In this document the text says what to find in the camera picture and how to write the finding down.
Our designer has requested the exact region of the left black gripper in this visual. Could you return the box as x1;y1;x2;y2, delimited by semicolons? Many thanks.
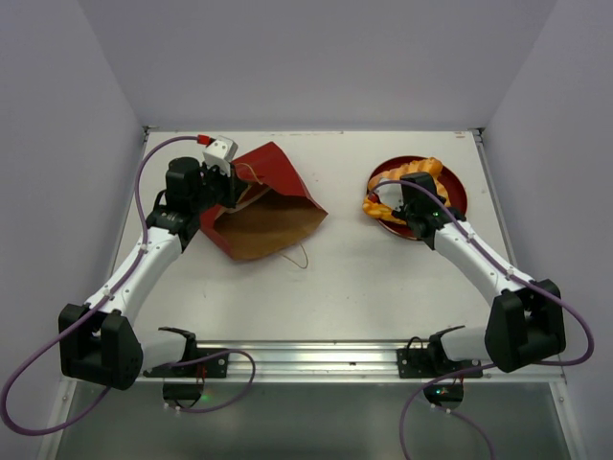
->
191;161;247;214

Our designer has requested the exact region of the striped orange fake croissant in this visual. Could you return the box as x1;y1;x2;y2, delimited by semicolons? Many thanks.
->
434;176;451;207

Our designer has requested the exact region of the red brown paper bag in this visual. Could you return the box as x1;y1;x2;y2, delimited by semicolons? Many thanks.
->
200;142;328;262

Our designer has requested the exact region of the long braided fake bread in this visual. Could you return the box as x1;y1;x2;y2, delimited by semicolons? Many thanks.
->
362;195;406;225

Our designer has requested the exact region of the twisted orange fake bread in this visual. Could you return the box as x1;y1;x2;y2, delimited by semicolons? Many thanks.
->
368;157;443;190

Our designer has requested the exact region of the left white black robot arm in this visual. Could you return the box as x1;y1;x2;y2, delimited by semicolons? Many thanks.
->
58;155;247;390

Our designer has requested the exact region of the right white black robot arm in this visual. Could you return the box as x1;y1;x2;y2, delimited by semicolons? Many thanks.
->
393;172;566;377

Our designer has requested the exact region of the red round plate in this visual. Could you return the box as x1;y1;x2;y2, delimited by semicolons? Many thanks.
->
367;155;467;241

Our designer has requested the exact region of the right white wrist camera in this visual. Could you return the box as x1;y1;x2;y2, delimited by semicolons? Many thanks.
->
375;183;404;211

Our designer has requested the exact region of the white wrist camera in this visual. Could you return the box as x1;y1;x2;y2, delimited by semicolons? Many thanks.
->
375;183;404;211
203;136;238;175

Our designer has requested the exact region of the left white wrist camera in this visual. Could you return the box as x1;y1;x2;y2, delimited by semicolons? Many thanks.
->
203;136;238;175

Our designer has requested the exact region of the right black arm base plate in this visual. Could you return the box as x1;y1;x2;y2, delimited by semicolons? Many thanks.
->
396;335;482;379

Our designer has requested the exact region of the aluminium mounting rail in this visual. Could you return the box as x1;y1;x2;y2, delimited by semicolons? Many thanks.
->
60;339;566;384

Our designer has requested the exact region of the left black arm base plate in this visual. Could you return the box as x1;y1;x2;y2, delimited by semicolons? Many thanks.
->
144;346;229;380

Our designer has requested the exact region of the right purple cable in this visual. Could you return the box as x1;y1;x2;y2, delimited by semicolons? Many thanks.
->
365;174;597;460

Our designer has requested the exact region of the purple cable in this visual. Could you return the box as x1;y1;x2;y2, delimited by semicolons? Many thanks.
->
0;133;257;436
365;174;597;460

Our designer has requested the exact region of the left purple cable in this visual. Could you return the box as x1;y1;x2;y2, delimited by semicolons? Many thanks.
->
0;133;257;436

